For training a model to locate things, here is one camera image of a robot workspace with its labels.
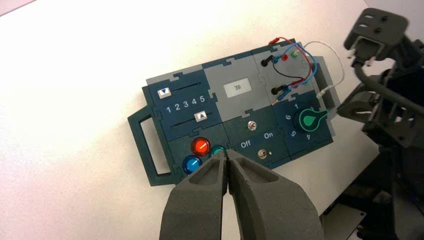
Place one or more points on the green socket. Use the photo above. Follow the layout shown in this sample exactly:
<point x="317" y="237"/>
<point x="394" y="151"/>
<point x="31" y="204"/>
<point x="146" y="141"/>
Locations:
<point x="293" y="54"/>

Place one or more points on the small white display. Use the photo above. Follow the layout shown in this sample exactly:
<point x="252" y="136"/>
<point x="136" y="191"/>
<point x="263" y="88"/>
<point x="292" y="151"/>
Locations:
<point x="237" y="87"/>

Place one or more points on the red push button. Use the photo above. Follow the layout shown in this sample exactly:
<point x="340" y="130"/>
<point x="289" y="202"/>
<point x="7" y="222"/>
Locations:
<point x="200" y="147"/>

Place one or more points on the metal toggle switch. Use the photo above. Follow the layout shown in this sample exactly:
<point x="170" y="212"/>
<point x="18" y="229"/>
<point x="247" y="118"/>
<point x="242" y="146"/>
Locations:
<point x="252" y="125"/>
<point x="262" y="154"/>

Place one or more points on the blue push button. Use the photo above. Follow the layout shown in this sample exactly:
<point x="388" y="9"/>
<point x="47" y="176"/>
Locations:
<point x="191" y="164"/>

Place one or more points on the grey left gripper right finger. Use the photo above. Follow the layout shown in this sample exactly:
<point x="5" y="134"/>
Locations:
<point x="271" y="208"/>

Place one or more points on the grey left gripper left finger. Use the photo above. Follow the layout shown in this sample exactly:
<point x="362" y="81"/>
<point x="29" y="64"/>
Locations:
<point x="195" y="205"/>

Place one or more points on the teal push button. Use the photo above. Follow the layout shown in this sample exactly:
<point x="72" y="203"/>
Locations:
<point x="217" y="151"/>

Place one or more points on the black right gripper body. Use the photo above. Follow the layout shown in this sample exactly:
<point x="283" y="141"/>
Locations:
<point x="391" y="126"/>

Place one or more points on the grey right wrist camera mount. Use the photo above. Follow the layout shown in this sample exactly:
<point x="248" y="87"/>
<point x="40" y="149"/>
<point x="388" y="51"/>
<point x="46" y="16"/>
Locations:
<point x="377" y="30"/>

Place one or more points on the green rotary knob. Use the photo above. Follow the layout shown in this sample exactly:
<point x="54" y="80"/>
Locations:
<point x="308" y="121"/>

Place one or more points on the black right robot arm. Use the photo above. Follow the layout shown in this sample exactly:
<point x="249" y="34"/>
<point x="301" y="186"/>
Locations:
<point x="407" y="198"/>

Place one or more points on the white slider cap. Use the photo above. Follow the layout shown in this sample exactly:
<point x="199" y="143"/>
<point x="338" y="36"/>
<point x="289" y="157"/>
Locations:
<point x="164" y="93"/>
<point x="200" y="116"/>

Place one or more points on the red socket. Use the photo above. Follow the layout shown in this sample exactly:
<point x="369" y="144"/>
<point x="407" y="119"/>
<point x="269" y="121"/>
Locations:
<point x="285" y="57"/>

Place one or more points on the dark teal grey control box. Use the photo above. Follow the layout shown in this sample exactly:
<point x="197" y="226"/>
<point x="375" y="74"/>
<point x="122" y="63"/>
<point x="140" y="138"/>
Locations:
<point x="238" y="109"/>

